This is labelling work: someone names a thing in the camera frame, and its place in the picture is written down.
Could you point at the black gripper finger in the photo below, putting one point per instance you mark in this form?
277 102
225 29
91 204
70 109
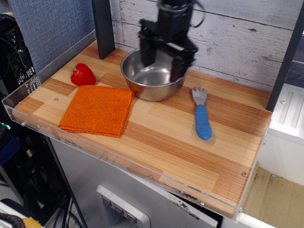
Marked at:
179 67
148 51

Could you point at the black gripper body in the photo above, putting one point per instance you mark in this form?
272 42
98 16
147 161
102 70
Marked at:
170 30

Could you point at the metal bowl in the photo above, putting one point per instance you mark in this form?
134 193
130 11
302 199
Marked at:
151 83

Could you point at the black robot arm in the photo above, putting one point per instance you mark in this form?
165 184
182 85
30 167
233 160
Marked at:
175 3

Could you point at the orange red cloth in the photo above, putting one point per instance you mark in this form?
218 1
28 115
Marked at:
98 110

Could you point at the yellow cloth piece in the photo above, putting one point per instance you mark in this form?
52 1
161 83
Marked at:
31 223

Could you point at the red toy strawberry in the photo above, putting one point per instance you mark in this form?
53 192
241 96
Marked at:
82 75

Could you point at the black plastic crate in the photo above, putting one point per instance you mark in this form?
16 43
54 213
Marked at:
17 54

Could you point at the white ridged side unit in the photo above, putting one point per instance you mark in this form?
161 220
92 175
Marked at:
282 150

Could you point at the stainless toy fridge cabinet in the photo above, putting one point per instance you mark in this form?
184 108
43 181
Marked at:
85 167

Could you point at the clear acrylic table guard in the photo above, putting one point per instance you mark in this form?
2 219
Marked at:
200 144

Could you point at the grey dispenser button panel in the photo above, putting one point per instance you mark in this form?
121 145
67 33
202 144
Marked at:
124 215

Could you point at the dark grey left post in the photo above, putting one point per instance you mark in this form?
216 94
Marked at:
103 27

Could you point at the dark grey post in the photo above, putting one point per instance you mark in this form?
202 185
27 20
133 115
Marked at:
288 58
103 27

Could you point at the blue handled metal fork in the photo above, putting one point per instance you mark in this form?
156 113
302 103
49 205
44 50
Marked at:
202 126

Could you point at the dark grey right post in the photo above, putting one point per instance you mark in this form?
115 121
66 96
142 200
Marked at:
288 58

